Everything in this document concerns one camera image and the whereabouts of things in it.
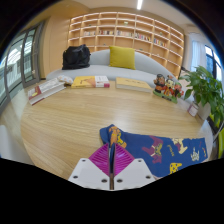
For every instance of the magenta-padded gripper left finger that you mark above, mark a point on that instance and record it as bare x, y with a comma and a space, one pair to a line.
87, 173

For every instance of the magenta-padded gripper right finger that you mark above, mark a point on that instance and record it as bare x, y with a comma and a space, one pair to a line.
133, 173

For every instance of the blue cartoon print towel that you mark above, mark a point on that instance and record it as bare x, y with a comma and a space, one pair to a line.
160, 150

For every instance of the small white jar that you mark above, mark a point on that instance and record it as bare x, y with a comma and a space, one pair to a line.
193, 109

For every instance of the colourful figurine group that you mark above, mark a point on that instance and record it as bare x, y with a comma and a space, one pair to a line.
167, 88

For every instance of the small patterned pouch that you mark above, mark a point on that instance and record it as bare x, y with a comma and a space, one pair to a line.
65, 79

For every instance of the light grey curved sofa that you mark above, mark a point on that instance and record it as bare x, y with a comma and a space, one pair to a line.
100, 70

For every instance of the green potted plant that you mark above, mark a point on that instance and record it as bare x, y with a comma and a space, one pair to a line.
206, 88

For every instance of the yellow cushion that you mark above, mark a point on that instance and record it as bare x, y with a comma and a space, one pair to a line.
122, 57

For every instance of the black bag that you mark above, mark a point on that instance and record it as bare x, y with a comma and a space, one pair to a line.
76, 57

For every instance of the grey framed glass door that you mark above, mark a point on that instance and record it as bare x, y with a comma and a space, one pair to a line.
20, 63

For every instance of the white sheer curtain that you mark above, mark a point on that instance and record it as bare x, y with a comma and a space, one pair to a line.
197, 55

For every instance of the dark framed window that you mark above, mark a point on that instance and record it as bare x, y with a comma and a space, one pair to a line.
213, 61

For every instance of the long ceiling light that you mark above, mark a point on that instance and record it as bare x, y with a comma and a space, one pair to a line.
139, 4

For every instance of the wooden wall shelf unit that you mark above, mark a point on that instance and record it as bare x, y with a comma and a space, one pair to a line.
126, 30

